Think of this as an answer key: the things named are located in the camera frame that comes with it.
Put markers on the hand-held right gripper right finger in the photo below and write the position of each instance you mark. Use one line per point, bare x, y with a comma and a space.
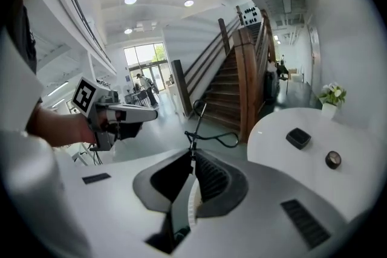
257, 190

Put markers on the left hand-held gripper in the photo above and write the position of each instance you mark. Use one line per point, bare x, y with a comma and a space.
84, 96

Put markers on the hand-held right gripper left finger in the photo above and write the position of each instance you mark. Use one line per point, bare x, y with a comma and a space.
115, 205

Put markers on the small black square object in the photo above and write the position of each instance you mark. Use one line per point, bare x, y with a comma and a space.
298, 138

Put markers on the small round black object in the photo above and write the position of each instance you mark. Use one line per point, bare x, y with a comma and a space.
333, 159

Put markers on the person's left forearm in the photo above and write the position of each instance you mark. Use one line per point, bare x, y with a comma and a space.
60, 127

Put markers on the white curved desk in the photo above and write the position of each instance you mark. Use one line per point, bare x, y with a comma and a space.
302, 184

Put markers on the person's left hand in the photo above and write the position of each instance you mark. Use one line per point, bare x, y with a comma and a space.
107, 121

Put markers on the white console table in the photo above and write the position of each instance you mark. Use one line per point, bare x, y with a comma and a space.
173, 96

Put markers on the glass entrance door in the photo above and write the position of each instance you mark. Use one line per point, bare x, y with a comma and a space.
146, 66

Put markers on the dark wooden staircase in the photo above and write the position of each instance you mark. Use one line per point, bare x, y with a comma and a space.
232, 78

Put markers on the black mezzanine railing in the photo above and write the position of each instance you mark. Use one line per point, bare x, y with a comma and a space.
87, 21

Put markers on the white flowers in white pot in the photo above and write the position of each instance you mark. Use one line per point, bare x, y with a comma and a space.
332, 96

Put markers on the person's black shirt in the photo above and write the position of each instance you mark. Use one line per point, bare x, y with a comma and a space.
22, 39

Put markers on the white door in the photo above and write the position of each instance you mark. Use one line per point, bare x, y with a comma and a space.
315, 54

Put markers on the long black ceiling lamp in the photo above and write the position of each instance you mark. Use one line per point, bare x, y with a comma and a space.
285, 0

